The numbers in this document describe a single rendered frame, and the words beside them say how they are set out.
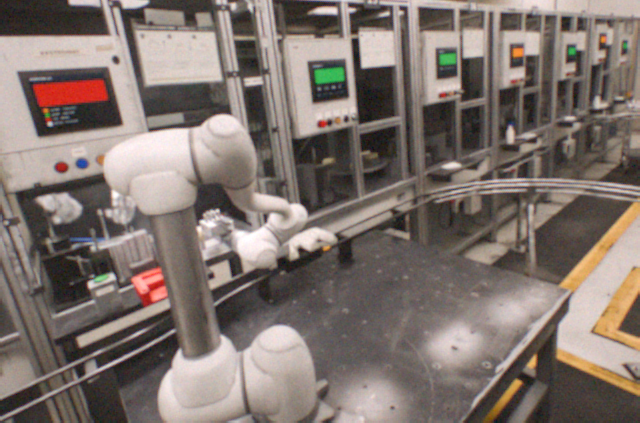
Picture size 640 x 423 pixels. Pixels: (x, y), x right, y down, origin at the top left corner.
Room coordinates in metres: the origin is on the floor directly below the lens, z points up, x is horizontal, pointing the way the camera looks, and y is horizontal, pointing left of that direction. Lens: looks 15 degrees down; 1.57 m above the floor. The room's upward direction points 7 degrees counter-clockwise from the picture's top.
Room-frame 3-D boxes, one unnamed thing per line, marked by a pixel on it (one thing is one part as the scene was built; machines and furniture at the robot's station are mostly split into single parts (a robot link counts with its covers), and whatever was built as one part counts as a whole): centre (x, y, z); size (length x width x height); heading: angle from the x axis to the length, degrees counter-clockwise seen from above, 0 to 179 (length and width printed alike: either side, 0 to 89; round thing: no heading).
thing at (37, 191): (1.20, 0.78, 1.37); 0.36 x 0.04 x 0.04; 127
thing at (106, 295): (1.12, 0.79, 0.97); 0.08 x 0.08 x 0.12; 37
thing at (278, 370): (0.81, 0.17, 0.85); 0.18 x 0.16 x 0.22; 100
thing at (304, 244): (1.54, 0.15, 0.84); 0.36 x 0.14 x 0.10; 127
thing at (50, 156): (1.31, 0.86, 1.60); 0.42 x 0.29 x 0.46; 127
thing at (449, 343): (1.19, -0.03, 0.66); 1.50 x 1.06 x 0.04; 127
